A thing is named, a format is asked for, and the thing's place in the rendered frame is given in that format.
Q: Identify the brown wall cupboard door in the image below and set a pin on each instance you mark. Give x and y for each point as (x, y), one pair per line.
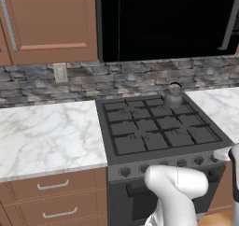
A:
(3, 49)
(56, 18)

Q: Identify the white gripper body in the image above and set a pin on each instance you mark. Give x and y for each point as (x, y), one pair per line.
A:
(222, 154)

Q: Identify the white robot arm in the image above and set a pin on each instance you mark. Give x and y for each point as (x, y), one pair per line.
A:
(174, 189)

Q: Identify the white wall socket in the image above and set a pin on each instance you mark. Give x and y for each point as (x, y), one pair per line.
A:
(60, 72)

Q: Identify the brown drawer front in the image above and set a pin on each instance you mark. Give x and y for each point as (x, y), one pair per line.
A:
(87, 208)
(81, 181)

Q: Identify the black stove knob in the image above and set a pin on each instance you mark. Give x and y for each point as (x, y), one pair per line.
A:
(164, 163)
(198, 160)
(125, 172)
(213, 157)
(144, 168)
(182, 162)

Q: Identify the grey metal kettle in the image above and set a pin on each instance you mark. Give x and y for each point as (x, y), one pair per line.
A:
(173, 97)

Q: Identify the black microwave oven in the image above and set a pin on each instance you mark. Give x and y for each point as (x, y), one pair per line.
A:
(168, 21)

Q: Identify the black oven door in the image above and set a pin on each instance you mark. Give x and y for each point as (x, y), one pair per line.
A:
(130, 204)

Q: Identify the grey gas stove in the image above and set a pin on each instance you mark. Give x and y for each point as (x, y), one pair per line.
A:
(149, 124)

